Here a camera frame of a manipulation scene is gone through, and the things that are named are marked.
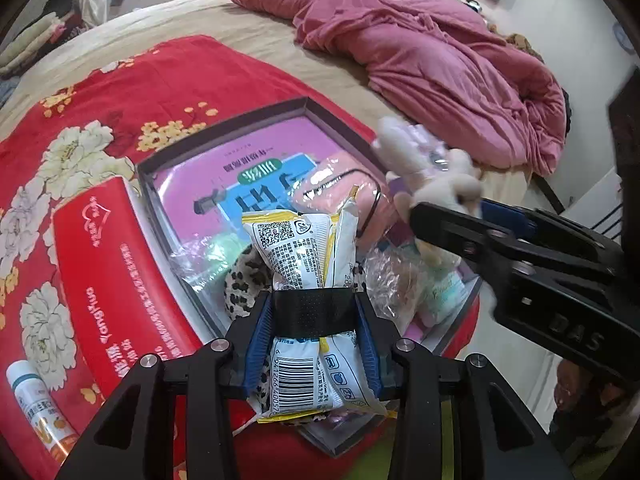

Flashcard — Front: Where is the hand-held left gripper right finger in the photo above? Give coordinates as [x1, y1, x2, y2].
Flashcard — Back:
[355, 295, 573, 480]

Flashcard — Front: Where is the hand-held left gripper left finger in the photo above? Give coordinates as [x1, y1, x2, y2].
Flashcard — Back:
[55, 295, 273, 480]

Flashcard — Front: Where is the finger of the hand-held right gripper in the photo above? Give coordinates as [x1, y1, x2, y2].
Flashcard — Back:
[479, 198, 624, 272]
[411, 201, 532, 273]

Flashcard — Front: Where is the beige plush bear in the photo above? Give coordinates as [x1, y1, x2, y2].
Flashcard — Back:
[400, 147, 485, 273]

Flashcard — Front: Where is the clear crinkled plastic bag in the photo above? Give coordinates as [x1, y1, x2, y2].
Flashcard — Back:
[364, 249, 427, 332]

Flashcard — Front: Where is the leopard print scrunchie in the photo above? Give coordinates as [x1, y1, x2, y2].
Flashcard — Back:
[219, 246, 274, 322]

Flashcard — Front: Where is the mint green puff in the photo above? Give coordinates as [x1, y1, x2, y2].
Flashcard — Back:
[169, 231, 252, 292]

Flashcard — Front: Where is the pink face mask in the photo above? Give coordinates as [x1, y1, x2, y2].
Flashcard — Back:
[291, 151, 402, 262]

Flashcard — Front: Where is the white yellow packet black band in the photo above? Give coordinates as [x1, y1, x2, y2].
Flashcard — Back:
[241, 197, 397, 424]

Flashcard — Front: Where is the black shallow box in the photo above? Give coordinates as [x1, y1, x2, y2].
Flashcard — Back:
[135, 95, 482, 459]

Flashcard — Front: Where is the person's right hand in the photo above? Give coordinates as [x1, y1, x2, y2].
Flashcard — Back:
[554, 358, 603, 413]

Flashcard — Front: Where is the white cabinet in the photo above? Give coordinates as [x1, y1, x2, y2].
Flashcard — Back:
[564, 164, 627, 242]

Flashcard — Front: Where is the dark brown cabinet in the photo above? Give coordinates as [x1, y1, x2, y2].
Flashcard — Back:
[607, 66, 640, 202]

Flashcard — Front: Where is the red white cardboard box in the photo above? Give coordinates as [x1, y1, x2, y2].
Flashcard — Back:
[52, 177, 212, 392]

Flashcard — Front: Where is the brown furry object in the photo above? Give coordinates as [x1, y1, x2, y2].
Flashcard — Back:
[504, 32, 547, 62]

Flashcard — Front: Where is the pink duvet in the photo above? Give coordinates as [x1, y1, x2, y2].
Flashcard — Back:
[225, 0, 569, 177]

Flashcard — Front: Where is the pink blue book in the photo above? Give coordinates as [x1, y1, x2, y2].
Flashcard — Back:
[154, 114, 373, 261]

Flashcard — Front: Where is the white vitamin bottle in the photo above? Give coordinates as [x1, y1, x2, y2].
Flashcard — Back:
[6, 360, 82, 467]

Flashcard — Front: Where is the red floral blanket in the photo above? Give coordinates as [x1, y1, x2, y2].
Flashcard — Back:
[0, 35, 482, 480]

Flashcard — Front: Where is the beige bed sheet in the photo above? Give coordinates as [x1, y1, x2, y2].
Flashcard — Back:
[0, 0, 536, 201]

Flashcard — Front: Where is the folded pink cloth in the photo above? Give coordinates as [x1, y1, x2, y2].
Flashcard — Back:
[52, 10, 88, 41]

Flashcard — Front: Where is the folded beige cloth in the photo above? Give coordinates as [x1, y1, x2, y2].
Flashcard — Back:
[0, 12, 63, 77]

